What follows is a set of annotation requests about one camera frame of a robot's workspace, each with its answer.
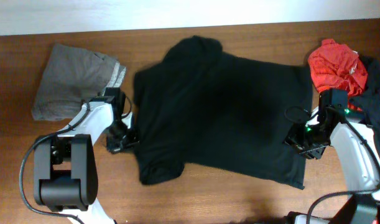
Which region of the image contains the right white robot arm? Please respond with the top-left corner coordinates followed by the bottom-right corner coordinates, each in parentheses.
top-left (284, 106), bottom-right (380, 224)

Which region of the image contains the red garment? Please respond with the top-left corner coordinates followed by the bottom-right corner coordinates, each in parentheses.
top-left (307, 39), bottom-right (368, 98)

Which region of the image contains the black t-shirt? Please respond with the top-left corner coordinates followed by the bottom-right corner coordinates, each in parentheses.
top-left (134, 36), bottom-right (313, 189)

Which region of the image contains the grey folded garment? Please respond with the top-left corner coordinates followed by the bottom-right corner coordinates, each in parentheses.
top-left (31, 44), bottom-right (126, 121)

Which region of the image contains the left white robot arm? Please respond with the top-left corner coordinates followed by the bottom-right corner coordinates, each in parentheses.
top-left (33, 93), bottom-right (138, 223)

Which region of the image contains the dark navy garment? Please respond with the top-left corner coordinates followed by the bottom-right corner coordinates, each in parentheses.
top-left (350, 56), bottom-right (380, 157)

